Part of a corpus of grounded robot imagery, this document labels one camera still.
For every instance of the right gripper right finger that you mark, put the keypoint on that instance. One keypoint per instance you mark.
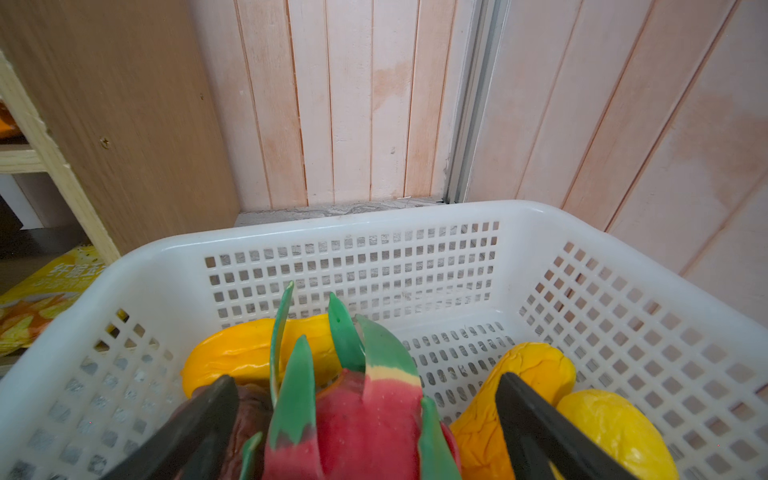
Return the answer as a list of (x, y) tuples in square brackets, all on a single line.
[(542, 443)]

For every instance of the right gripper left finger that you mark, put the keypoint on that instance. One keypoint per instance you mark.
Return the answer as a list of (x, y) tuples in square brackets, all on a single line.
[(193, 444)]

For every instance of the white plastic fruit basket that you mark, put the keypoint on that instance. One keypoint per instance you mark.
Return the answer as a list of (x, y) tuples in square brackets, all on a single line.
[(458, 285)]

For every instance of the orange mango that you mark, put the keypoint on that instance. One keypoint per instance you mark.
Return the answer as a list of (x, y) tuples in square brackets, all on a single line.
[(537, 368)]

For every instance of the dark purple passion fruit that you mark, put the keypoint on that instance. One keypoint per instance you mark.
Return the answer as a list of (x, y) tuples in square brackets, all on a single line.
[(246, 420)]

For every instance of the yellow lemon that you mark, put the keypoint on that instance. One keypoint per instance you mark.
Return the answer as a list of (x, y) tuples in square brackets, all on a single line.
[(620, 430)]

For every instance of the yellow mango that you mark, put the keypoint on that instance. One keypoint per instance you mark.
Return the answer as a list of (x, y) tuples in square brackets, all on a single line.
[(243, 352)]

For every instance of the pink dragon fruit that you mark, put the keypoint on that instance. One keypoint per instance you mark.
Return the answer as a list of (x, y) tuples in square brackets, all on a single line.
[(373, 422)]

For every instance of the yellow chips packet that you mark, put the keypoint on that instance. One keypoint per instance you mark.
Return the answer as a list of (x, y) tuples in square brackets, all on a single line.
[(28, 307)]

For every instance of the wooden two-tier shelf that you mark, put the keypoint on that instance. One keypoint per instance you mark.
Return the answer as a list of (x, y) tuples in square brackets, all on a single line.
[(114, 98)]

